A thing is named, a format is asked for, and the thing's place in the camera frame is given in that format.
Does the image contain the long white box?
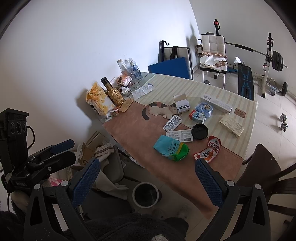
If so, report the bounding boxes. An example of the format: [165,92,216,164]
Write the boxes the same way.
[200,94,233,114]

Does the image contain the clear plastic water bottles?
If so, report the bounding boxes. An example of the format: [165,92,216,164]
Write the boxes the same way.
[117,59,143,80]

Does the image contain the striped beige tablecloth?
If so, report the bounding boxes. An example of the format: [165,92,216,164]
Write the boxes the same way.
[137,74,258,158]

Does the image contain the brown label patch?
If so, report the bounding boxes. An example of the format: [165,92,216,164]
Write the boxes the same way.
[234,108,246,118]

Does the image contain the red snack wrapper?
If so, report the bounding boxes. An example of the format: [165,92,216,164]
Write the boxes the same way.
[194,136,221,163]

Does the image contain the dumbbell on floor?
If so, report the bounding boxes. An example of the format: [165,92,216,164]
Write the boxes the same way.
[280,113,288,132]

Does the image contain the red blue milk carton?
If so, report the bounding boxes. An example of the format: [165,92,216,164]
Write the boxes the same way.
[189,110,207,124]

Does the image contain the green white medicine box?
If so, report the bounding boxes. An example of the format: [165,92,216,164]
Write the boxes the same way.
[174,93,190,114]

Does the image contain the white padded chair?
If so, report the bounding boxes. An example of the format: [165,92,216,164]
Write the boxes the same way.
[200,34,228,89]

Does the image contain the silver pill blister pack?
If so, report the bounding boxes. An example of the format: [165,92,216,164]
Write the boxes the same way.
[163,115,182,132]

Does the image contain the blue cartoon tissue pack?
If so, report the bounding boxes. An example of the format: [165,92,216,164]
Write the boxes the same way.
[195,102,214,118]

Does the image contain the brown cardboard box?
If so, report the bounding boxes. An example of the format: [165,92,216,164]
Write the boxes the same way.
[78,143,94,167]

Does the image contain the white round trash bin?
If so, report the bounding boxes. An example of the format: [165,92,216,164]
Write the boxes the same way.
[132,182,162,209]

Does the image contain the dark wooden chair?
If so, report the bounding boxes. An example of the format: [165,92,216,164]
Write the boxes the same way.
[235,143,296,223]

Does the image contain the barbell weight bench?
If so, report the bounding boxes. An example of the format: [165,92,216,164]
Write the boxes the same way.
[214,19,290,100]

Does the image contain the teal green rice bag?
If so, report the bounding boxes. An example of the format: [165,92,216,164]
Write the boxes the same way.
[153,135,190,162]

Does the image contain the grey chair with cloth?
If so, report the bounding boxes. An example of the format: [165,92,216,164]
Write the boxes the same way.
[94,144,141,194]

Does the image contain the white printed flat box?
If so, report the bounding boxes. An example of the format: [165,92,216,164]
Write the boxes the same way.
[166,129,194,143]

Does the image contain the gold grenade-shaped bottle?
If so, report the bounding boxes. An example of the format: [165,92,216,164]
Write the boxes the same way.
[101,77,124,105]

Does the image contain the cream medicine box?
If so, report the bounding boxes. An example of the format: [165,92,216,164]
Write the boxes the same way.
[220,114,244,138]

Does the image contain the black round lid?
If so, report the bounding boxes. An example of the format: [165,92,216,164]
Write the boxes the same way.
[191,123,208,140]

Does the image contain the yellow chip bag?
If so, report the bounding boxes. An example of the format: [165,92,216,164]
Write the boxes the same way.
[86,82,115,117]

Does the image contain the clear plastic bag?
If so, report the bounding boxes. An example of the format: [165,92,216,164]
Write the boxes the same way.
[132,83,154,100]

